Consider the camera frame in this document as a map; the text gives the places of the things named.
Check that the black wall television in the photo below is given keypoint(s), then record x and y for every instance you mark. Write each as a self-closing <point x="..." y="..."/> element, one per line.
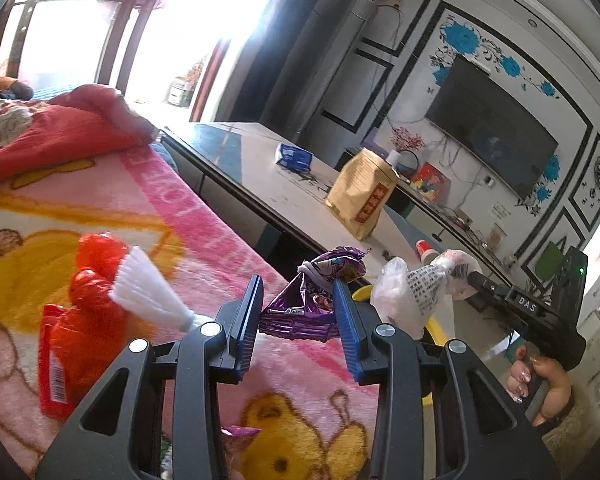
<point x="490" y="125"/>

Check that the purple snack wrapper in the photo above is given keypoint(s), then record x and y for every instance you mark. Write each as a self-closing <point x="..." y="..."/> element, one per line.
<point x="305" y="305"/>

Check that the metal buckets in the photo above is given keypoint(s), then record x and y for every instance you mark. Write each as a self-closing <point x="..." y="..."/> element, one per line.
<point x="179" y="92"/>

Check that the blue flower wall decal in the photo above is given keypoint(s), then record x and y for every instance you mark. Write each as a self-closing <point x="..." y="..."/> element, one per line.
<point x="460" y="37"/>

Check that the white printed plastic bag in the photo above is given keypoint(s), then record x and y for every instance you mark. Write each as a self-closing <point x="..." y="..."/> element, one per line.
<point x="420" y="280"/>

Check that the blue packet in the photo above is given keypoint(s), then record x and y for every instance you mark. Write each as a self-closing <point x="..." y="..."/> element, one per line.
<point x="294" y="156"/>

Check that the red flowers in white vase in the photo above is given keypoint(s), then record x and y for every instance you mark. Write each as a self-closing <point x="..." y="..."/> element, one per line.
<point x="405" y="142"/>

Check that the tan paper bag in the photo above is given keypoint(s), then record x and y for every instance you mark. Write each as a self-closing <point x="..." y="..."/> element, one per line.
<point x="362" y="195"/>

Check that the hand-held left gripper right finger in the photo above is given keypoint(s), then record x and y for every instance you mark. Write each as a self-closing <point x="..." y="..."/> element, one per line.
<point x="347" y="330"/>

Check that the orange red plastic wrapper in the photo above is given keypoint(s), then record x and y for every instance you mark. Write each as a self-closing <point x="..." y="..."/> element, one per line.
<point x="90" y="330"/>

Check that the grey standing air conditioner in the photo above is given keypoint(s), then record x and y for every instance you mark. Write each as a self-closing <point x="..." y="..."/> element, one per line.
<point x="325" y="65"/>

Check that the red paper cup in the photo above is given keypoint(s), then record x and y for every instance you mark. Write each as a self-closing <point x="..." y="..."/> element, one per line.
<point x="425" y="250"/>

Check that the pink cartoon printed blanket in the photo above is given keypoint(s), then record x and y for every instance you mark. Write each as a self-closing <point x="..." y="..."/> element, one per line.
<point x="190" y="240"/>

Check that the magenta candy wrapper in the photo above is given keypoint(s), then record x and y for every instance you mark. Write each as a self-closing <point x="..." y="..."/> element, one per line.
<point x="240" y="435"/>

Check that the yellow round bin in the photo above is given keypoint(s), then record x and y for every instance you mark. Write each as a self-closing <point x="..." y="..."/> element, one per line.
<point x="436" y="332"/>

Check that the brown sliding door frame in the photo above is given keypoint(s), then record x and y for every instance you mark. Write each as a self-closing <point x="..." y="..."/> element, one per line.
<point x="125" y="45"/>

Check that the person's right hand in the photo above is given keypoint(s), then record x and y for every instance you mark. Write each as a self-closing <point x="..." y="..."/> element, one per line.
<point x="555" y="382"/>

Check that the dark curtain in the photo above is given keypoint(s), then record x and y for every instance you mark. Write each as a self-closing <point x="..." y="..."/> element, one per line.
<point x="275" y="45"/>

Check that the small brown paper bag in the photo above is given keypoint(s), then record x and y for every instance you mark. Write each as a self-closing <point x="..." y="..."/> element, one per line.
<point x="495" y="237"/>

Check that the green bag wall picture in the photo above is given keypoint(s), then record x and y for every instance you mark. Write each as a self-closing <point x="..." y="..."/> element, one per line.
<point x="550" y="260"/>

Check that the white television cabinet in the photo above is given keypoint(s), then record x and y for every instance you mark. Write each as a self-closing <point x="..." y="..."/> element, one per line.
<point x="460" y="225"/>

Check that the red picture box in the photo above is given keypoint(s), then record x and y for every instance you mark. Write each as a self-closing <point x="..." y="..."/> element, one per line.
<point x="430" y="182"/>

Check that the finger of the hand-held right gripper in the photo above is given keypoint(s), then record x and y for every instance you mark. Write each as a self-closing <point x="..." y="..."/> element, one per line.
<point x="487" y="287"/>

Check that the floral cloth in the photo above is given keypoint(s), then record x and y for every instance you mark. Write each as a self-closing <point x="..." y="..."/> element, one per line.
<point x="7" y="120"/>

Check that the glass top coffee table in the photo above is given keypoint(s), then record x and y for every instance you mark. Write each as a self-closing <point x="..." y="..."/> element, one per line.
<point x="280" y="185"/>

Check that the blue cloth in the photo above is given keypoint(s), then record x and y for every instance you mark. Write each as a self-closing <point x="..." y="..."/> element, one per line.
<point x="52" y="94"/>

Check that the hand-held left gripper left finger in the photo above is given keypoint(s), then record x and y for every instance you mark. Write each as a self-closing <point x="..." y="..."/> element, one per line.
<point x="245" y="330"/>

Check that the balcony potted plant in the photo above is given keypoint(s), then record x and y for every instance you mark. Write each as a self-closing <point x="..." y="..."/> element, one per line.
<point x="196" y="77"/>

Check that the brown cushion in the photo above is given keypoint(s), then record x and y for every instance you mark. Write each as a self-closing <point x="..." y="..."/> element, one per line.
<point x="2" y="87"/>

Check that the white foam net sleeve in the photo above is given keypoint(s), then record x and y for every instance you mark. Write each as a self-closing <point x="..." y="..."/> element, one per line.
<point x="145" y="290"/>

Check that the red quilt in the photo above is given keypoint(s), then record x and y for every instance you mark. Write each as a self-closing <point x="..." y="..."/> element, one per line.
<point x="65" y="130"/>

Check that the round black framed ornament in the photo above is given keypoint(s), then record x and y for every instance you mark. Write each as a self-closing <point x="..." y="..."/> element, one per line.
<point x="411" y="165"/>

